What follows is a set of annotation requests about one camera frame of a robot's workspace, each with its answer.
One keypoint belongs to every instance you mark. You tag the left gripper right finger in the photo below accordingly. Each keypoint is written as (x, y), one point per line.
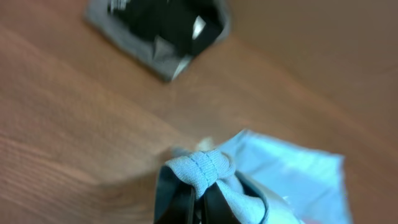
(220, 205)

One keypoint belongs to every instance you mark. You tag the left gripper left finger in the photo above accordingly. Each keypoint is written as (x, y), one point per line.
(174, 199)

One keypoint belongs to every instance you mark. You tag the light blue t-shirt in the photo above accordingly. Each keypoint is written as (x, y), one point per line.
(263, 179)

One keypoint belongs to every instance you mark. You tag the grey folded garment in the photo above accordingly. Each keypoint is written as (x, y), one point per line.
(159, 55)

